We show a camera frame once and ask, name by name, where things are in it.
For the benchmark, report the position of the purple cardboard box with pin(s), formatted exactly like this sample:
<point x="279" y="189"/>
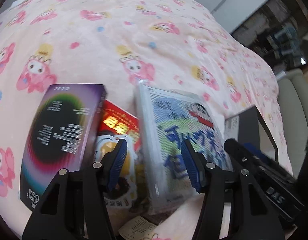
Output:
<point x="56" y="130"/>

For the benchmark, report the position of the paper receipt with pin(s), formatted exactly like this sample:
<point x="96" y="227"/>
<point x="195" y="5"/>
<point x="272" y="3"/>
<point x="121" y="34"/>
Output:
<point x="136" y="227"/>

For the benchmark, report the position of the black cardboard box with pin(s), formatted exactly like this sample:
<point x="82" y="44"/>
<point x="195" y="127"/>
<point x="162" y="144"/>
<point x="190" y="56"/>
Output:
<point x="249" y="125"/>

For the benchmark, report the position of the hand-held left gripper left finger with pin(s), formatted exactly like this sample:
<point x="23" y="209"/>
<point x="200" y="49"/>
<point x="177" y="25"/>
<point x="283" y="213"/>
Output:
<point x="117" y="165"/>

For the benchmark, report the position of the dark cluttered shelf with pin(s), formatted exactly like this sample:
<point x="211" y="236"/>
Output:
<point x="276" y="25"/>

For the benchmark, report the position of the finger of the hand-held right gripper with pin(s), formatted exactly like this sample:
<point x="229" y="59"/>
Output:
<point x="234" y="148"/>

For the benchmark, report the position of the red printed food packet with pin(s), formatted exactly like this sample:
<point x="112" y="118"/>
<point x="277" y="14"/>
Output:
<point x="116" y="120"/>

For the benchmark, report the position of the cartoon craft kit pack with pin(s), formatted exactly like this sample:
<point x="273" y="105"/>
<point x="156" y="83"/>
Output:
<point x="174" y="120"/>

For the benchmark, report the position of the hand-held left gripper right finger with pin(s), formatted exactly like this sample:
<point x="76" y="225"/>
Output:
<point x="191" y="165"/>

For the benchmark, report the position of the pink printed blanket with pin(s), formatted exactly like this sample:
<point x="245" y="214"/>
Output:
<point x="106" y="30"/>

